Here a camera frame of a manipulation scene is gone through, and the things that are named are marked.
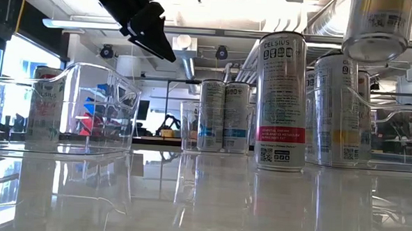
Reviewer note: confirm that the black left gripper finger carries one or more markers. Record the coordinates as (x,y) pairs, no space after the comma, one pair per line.
(150,26)
(143,46)

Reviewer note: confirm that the clear plastic bin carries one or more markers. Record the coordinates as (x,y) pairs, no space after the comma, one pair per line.
(123,91)
(188,128)
(399,145)

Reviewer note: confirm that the white Celsius can blue band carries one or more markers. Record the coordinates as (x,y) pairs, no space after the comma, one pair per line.
(211,115)
(235,117)

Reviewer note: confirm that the black background robot arm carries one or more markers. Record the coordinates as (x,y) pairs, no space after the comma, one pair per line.
(171,117)

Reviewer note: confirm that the white round column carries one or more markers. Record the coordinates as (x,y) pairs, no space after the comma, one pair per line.
(128,65)

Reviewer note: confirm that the white ceiling box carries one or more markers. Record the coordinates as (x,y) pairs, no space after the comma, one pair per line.
(186,45)

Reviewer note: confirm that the long ceiling light strip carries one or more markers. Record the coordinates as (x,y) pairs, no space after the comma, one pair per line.
(91,25)

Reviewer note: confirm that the silver pipe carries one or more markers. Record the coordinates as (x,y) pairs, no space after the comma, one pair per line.
(190,71)

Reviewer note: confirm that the black computer monitor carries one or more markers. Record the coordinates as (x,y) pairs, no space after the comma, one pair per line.
(143,109)

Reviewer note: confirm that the yellow box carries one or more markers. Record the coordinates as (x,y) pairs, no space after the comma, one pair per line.
(167,133)

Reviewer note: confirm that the white ceiling pipes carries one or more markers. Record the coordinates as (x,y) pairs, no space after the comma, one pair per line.
(250,65)

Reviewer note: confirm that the black hanging camera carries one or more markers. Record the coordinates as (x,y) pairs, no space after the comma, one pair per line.
(106,51)
(222,53)
(374,85)

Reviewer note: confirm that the silver ribbed ventilation duct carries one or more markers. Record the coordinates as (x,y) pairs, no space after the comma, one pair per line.
(328,20)

